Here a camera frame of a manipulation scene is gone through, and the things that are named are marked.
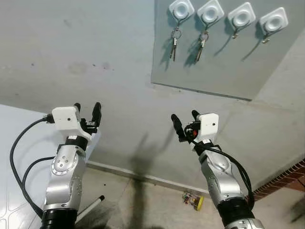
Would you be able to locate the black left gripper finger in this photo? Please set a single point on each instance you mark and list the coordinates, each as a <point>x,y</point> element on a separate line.
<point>77,107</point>
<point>96,114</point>

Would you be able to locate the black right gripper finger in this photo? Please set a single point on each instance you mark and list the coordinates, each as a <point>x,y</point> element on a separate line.
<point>178,126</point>
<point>195,114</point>

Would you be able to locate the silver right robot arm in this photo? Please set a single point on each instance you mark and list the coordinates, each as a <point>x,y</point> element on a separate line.
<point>221,179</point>

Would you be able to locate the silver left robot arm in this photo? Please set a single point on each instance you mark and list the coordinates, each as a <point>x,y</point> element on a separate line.
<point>64,176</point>

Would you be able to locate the white table leg black foot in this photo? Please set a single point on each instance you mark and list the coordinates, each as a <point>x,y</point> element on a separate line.
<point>93,205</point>

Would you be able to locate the red brick tile strip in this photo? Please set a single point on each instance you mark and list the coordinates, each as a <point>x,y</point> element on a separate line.
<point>281,180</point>

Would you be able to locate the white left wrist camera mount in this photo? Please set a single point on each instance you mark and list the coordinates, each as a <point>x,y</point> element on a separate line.
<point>66,118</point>

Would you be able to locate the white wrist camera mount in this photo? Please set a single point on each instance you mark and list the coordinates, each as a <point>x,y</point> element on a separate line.
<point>208,126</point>
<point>66,118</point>

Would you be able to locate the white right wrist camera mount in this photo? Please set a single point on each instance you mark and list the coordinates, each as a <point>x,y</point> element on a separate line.
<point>208,126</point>

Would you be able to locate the grey wall board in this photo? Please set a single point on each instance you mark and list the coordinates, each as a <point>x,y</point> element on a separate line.
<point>224,71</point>

